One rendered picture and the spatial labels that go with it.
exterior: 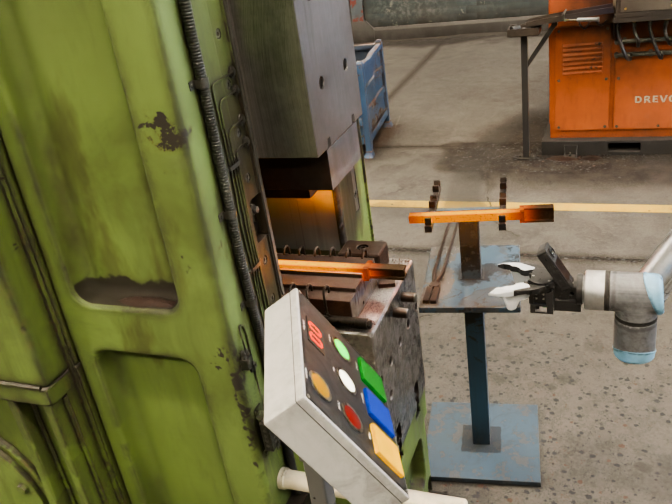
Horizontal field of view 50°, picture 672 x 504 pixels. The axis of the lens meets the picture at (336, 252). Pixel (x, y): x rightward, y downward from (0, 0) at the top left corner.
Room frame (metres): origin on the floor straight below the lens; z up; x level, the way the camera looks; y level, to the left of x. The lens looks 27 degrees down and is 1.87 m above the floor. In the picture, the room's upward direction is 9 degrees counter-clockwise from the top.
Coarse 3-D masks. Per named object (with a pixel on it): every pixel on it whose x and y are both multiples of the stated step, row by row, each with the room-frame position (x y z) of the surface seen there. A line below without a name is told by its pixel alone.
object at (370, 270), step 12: (288, 264) 1.69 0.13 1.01; (300, 264) 1.68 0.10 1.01; (312, 264) 1.67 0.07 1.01; (324, 264) 1.66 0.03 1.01; (336, 264) 1.65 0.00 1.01; (348, 264) 1.64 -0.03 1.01; (360, 264) 1.63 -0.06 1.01; (372, 264) 1.61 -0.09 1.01; (384, 264) 1.60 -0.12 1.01; (396, 264) 1.59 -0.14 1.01; (372, 276) 1.59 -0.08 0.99; (384, 276) 1.58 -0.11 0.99; (396, 276) 1.57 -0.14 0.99
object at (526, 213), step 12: (540, 204) 1.85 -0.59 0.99; (552, 204) 1.84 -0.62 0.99; (420, 216) 1.92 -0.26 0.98; (432, 216) 1.91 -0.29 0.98; (444, 216) 1.90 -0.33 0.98; (456, 216) 1.89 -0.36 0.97; (468, 216) 1.88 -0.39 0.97; (480, 216) 1.87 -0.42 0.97; (492, 216) 1.86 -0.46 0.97; (516, 216) 1.85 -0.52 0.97; (528, 216) 1.84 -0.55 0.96; (540, 216) 1.84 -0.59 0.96; (552, 216) 1.83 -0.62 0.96
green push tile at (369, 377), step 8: (360, 360) 1.17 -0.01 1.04; (360, 368) 1.15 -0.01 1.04; (368, 368) 1.17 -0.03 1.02; (360, 376) 1.12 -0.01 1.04; (368, 376) 1.13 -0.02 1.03; (376, 376) 1.17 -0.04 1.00; (368, 384) 1.11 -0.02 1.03; (376, 384) 1.14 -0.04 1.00; (376, 392) 1.11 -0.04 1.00; (384, 392) 1.14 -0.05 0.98; (384, 400) 1.11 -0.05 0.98
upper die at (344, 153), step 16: (352, 128) 1.65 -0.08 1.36; (336, 144) 1.55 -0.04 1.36; (352, 144) 1.64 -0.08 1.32; (272, 160) 1.56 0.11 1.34; (288, 160) 1.54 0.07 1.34; (304, 160) 1.52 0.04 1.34; (320, 160) 1.51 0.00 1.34; (336, 160) 1.54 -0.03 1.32; (352, 160) 1.63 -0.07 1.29; (272, 176) 1.56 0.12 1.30; (288, 176) 1.54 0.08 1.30; (304, 176) 1.53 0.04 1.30; (320, 176) 1.51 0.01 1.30; (336, 176) 1.53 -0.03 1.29
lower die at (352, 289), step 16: (288, 256) 1.77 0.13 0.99; (304, 256) 1.75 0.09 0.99; (320, 256) 1.74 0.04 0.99; (336, 256) 1.72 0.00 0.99; (288, 272) 1.67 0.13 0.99; (304, 272) 1.65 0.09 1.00; (320, 272) 1.64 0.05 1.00; (336, 272) 1.62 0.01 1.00; (352, 272) 1.61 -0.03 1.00; (304, 288) 1.60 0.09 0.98; (320, 288) 1.58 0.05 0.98; (336, 288) 1.56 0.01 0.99; (352, 288) 1.55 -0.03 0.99; (368, 288) 1.62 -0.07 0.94; (320, 304) 1.53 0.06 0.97; (336, 304) 1.52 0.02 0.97; (352, 304) 1.51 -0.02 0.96
